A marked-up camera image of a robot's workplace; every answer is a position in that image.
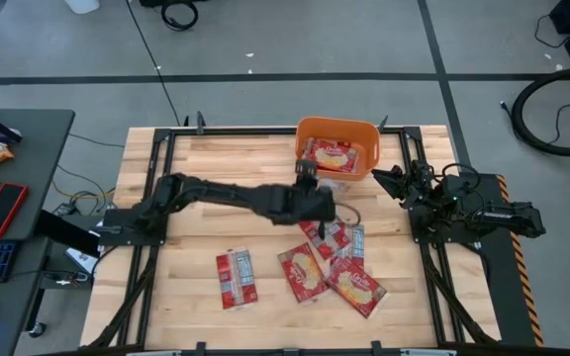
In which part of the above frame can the black hazard-striped base plate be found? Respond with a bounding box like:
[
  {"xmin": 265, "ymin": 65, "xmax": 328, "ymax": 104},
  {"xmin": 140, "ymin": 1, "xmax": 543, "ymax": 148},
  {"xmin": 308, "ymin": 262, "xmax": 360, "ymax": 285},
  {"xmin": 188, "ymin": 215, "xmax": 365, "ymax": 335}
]
[{"xmin": 462, "ymin": 171, "xmax": 546, "ymax": 348}]

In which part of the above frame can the white bucket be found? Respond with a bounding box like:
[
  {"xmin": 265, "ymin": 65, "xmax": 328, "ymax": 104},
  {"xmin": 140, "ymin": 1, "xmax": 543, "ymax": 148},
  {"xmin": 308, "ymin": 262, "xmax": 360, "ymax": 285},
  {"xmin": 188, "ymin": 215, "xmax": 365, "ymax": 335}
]
[{"xmin": 64, "ymin": 0, "xmax": 101, "ymax": 15}]

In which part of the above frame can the white paper label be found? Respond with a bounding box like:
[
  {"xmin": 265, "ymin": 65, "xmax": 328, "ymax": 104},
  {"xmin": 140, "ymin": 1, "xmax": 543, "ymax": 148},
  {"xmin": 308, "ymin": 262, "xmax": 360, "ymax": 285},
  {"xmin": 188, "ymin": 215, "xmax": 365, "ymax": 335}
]
[{"xmin": 64, "ymin": 246, "xmax": 99, "ymax": 276}]

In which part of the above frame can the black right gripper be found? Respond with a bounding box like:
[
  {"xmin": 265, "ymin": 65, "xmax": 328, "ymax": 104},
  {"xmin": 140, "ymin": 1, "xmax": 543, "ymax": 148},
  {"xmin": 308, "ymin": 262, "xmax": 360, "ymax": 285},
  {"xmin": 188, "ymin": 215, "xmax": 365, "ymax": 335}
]
[{"xmin": 371, "ymin": 158, "xmax": 437, "ymax": 212}]

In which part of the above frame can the red microwave popcorn bag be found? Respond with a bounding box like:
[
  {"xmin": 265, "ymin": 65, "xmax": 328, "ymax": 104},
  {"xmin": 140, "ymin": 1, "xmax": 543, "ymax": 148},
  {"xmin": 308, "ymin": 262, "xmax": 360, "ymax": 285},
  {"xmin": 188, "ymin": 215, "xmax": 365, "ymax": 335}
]
[
  {"xmin": 324, "ymin": 256, "xmax": 390, "ymax": 320},
  {"xmin": 302, "ymin": 137, "xmax": 360, "ymax": 174},
  {"xmin": 215, "ymin": 246, "xmax": 259, "ymax": 312},
  {"xmin": 276, "ymin": 241, "xmax": 332, "ymax": 305},
  {"xmin": 333, "ymin": 222, "xmax": 367, "ymax": 271},
  {"xmin": 298, "ymin": 220, "xmax": 353, "ymax": 262}
]

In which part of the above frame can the long black floor cable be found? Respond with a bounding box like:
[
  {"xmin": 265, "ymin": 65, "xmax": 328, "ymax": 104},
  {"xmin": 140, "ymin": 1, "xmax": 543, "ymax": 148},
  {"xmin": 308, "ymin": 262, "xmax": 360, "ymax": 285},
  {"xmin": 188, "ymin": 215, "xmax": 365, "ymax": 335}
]
[{"xmin": 124, "ymin": 0, "xmax": 183, "ymax": 128}]

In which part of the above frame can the black desk leg bar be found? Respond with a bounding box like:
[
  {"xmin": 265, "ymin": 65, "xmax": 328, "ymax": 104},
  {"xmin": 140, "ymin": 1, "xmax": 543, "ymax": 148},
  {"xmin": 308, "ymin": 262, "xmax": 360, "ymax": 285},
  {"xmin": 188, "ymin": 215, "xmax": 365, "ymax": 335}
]
[{"xmin": 35, "ymin": 210, "xmax": 101, "ymax": 258}]

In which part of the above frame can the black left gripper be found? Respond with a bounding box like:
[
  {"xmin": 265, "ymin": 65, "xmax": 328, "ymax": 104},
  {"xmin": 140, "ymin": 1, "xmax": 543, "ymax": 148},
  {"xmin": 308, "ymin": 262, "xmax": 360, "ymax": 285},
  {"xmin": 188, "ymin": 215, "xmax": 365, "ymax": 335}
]
[{"xmin": 282, "ymin": 158, "xmax": 338, "ymax": 243}]

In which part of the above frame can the red-cased smartphone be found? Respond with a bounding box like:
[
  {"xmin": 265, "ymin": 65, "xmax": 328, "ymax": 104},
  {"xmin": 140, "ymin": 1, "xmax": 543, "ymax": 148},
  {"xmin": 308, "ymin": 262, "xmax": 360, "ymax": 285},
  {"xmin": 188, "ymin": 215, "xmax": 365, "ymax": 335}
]
[{"xmin": 0, "ymin": 181, "xmax": 31, "ymax": 240}]

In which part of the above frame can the coiled black cable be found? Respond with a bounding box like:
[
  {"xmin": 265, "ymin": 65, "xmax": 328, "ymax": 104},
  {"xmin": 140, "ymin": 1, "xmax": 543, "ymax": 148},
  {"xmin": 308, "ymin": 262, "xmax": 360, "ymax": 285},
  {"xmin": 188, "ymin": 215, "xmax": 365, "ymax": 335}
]
[{"xmin": 159, "ymin": 0, "xmax": 200, "ymax": 33}]

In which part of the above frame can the large black hoop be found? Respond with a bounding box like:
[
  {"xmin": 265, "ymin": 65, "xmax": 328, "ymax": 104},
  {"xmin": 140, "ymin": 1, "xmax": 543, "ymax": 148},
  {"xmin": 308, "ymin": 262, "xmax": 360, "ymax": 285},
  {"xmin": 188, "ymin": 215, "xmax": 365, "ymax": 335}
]
[{"xmin": 511, "ymin": 65, "xmax": 570, "ymax": 158}]

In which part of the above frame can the black desk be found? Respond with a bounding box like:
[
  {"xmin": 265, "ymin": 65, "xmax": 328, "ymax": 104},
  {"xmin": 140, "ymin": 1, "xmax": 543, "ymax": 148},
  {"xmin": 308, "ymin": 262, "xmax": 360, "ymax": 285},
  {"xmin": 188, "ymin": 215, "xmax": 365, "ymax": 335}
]
[{"xmin": 0, "ymin": 108, "xmax": 76, "ymax": 356}]

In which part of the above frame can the orange plastic basket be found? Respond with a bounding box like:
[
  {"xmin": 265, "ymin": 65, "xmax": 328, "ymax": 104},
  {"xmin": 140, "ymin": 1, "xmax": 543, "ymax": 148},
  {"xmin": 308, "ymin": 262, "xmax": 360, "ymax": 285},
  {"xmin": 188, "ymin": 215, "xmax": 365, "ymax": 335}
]
[{"xmin": 294, "ymin": 116, "xmax": 382, "ymax": 182}]

